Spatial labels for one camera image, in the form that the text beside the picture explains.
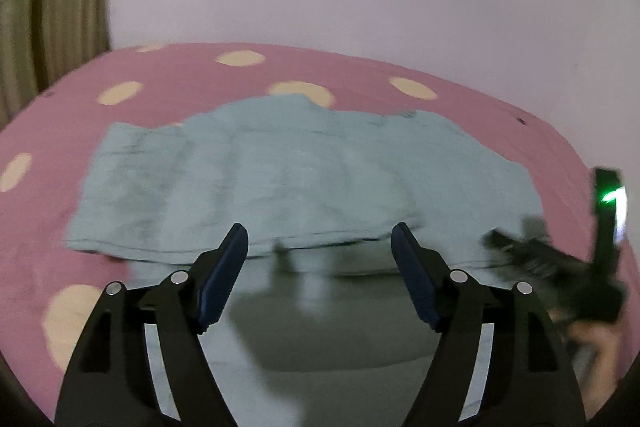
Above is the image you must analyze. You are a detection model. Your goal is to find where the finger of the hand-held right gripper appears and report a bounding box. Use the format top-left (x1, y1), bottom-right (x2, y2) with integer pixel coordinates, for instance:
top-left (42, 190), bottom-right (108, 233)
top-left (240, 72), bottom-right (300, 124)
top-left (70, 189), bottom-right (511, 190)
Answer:
top-left (482, 229), bottom-right (576, 280)

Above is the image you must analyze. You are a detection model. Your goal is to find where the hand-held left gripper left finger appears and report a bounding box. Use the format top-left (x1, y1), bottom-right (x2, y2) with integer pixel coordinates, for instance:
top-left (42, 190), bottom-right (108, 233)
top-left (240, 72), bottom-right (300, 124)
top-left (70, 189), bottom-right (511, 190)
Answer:
top-left (54, 223), bottom-right (249, 427)

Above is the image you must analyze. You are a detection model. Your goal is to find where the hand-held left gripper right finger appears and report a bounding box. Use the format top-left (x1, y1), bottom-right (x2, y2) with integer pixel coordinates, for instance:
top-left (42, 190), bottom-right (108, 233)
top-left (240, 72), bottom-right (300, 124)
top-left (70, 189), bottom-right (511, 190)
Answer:
top-left (391, 222), bottom-right (587, 427)

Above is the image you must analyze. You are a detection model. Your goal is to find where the light blue padded jacket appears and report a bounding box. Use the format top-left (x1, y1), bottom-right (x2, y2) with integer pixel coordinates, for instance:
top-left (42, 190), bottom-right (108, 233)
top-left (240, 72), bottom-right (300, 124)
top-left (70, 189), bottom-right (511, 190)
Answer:
top-left (62, 93), bottom-right (546, 427)

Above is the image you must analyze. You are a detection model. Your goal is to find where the person's right hand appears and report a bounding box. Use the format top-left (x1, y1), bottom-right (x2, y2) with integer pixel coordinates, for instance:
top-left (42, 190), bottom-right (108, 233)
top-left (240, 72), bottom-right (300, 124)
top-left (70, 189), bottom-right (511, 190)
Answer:
top-left (565, 322), bottom-right (622, 408)

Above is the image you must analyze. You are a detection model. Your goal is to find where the pink dotted bed sheet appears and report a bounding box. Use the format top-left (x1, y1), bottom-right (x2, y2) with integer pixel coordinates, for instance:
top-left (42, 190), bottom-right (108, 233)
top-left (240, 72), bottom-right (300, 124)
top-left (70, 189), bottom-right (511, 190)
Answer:
top-left (0, 43), bottom-right (640, 427)

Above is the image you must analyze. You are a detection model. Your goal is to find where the striped curtain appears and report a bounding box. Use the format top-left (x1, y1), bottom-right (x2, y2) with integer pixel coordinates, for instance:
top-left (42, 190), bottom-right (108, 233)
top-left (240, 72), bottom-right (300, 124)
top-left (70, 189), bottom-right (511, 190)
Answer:
top-left (0, 0), bottom-right (112, 130)

